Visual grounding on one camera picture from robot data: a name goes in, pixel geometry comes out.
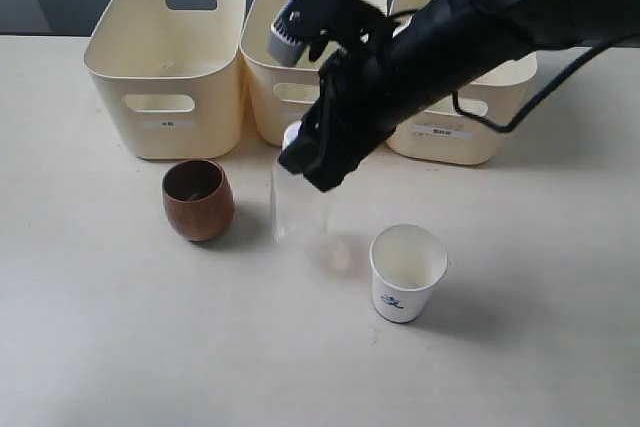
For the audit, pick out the cream plastic bin middle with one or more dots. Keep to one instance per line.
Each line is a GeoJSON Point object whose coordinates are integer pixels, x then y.
{"type": "Point", "coordinates": [282, 95]}

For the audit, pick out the brown wooden cup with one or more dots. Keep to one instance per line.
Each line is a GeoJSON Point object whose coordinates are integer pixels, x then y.
{"type": "Point", "coordinates": [198, 200]}

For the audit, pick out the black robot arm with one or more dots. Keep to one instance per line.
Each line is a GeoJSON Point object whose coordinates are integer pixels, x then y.
{"type": "Point", "coordinates": [378, 70]}

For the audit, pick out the cream plastic bin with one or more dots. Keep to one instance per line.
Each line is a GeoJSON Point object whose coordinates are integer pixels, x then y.
{"type": "Point", "coordinates": [170, 73]}
{"type": "Point", "coordinates": [282, 95]}
{"type": "Point", "coordinates": [440, 134]}

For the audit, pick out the white paper cup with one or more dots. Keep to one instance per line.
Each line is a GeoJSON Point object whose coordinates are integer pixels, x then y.
{"type": "Point", "coordinates": [407, 263]}

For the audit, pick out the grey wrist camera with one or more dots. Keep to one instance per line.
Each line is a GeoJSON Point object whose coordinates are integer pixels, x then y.
{"type": "Point", "coordinates": [301, 25]}

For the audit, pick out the cream plastic bin left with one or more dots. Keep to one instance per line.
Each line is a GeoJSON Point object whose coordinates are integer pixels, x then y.
{"type": "Point", "coordinates": [170, 73]}

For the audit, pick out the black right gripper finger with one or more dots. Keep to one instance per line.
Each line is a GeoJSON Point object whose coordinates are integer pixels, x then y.
{"type": "Point", "coordinates": [326, 171]}

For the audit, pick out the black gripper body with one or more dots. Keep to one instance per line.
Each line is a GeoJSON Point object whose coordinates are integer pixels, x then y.
{"type": "Point", "coordinates": [339, 129]}

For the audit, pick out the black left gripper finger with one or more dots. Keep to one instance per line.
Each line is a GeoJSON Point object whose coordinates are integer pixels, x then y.
{"type": "Point", "coordinates": [300, 155]}

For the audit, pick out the cream plastic bin right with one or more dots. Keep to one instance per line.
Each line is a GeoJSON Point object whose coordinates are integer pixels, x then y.
{"type": "Point", "coordinates": [440, 134]}

